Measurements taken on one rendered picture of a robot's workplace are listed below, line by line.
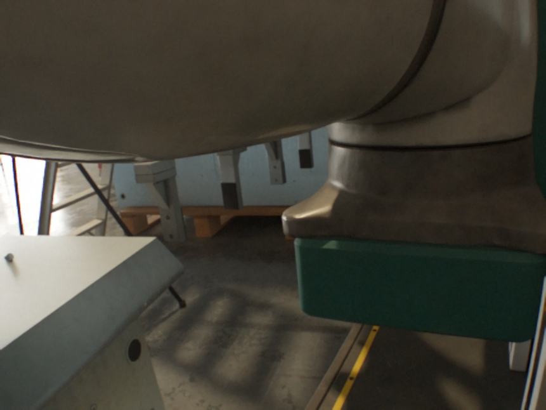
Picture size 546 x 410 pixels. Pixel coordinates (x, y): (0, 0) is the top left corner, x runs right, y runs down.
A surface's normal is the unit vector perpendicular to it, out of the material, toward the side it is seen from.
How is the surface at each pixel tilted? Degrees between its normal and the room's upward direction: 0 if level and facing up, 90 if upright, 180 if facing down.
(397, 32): 120
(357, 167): 85
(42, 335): 68
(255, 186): 90
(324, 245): 45
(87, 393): 90
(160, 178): 90
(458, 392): 0
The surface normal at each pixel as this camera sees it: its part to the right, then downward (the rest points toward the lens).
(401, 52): 0.65, 0.63
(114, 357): 0.96, -0.03
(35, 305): -0.11, -0.96
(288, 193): -0.32, 0.29
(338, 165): -0.94, 0.11
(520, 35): 0.47, 0.24
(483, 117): 0.11, 0.30
